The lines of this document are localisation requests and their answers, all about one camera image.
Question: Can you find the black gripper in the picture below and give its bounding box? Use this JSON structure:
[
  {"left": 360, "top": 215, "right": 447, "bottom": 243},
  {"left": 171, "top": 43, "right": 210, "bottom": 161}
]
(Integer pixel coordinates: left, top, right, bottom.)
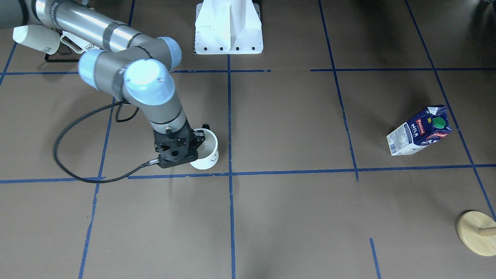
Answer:
[{"left": 153, "top": 121, "right": 210, "bottom": 169}]

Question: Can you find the white smiley mug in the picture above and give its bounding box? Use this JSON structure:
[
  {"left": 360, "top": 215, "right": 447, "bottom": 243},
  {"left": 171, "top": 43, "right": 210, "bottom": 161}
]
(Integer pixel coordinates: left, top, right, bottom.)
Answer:
[{"left": 190, "top": 128, "right": 219, "bottom": 170}]

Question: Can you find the blue milk carton green cap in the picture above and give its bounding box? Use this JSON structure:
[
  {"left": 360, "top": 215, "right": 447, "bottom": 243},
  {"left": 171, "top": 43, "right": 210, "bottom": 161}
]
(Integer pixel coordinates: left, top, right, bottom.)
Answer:
[{"left": 386, "top": 105, "right": 451, "bottom": 156}]

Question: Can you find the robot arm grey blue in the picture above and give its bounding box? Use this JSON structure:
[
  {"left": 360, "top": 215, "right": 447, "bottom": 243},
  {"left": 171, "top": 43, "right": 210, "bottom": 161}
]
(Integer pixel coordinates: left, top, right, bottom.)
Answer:
[{"left": 1, "top": 0, "right": 209, "bottom": 168}]

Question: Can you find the white cup on rack lower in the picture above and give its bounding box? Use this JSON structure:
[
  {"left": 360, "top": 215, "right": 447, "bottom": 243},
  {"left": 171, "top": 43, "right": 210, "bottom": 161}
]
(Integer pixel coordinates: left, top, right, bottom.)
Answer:
[{"left": 12, "top": 24, "right": 60, "bottom": 55}]

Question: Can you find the white mounting pole with base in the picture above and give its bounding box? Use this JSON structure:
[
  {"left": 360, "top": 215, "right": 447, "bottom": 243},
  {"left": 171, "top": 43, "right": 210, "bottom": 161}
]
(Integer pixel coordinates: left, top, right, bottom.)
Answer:
[{"left": 194, "top": 0, "right": 264, "bottom": 55}]

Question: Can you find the wooden mug tree stand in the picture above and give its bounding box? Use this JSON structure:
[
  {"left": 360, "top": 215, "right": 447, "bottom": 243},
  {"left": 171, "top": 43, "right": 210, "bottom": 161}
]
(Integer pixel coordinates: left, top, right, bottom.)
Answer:
[{"left": 456, "top": 211, "right": 496, "bottom": 257}]

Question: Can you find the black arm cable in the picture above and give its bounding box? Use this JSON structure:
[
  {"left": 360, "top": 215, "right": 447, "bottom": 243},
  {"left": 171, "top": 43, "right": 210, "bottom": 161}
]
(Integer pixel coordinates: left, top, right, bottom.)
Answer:
[{"left": 53, "top": 102, "right": 160, "bottom": 183}]

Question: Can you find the black wire cup rack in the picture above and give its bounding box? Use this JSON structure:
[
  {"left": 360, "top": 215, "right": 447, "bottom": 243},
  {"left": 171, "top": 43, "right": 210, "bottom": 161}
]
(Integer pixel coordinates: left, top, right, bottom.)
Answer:
[{"left": 44, "top": 37, "right": 84, "bottom": 63}]

